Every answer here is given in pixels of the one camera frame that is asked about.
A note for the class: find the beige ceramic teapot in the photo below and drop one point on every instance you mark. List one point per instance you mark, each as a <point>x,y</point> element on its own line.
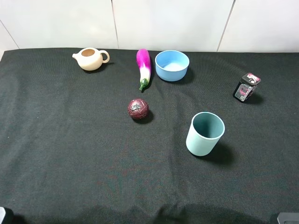
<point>90,59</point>

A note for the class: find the purple toy eggplant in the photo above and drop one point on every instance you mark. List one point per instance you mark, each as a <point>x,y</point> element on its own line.
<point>144,65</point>

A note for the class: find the blue bowl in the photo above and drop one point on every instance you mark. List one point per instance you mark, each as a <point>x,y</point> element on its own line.
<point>171,65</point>

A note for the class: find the black tablecloth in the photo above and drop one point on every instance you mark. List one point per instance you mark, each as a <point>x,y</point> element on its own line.
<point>71,154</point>

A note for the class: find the teal cup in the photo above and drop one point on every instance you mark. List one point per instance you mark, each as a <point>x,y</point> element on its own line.
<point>205,131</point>

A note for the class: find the dark red ball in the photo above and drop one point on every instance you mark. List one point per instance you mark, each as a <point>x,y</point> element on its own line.
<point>138,109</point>

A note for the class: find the black gum box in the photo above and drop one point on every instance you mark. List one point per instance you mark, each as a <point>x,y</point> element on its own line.
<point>246,86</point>

